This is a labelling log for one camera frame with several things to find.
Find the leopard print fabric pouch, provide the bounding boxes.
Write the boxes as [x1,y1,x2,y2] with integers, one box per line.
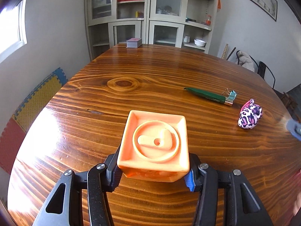
[238,98,263,129]

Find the orange cube spiral top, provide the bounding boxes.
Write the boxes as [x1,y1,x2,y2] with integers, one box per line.
[117,110,190,183]

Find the black metal chair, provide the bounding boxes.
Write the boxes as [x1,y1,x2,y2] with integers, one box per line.
[257,61,276,89]

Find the green pen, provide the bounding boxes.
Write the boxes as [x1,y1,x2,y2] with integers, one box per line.
[184,87,233,106]

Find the white padded jacket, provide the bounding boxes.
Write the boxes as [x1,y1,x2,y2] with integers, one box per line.
[236,50,255,72]

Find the colourful foam floor mats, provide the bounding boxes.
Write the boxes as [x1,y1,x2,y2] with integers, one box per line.
[1,67,68,174]

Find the wooden ruler stick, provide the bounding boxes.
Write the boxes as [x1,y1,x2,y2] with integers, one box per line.
[221,44,229,59]

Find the white bowl on shelf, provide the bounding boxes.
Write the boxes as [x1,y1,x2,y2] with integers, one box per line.
[194,39,206,47]

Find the grey glass door cabinet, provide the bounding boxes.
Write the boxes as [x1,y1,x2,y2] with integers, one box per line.
[85,0,218,59]

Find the small card box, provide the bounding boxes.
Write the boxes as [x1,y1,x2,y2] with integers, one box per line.
[127,38,142,48]

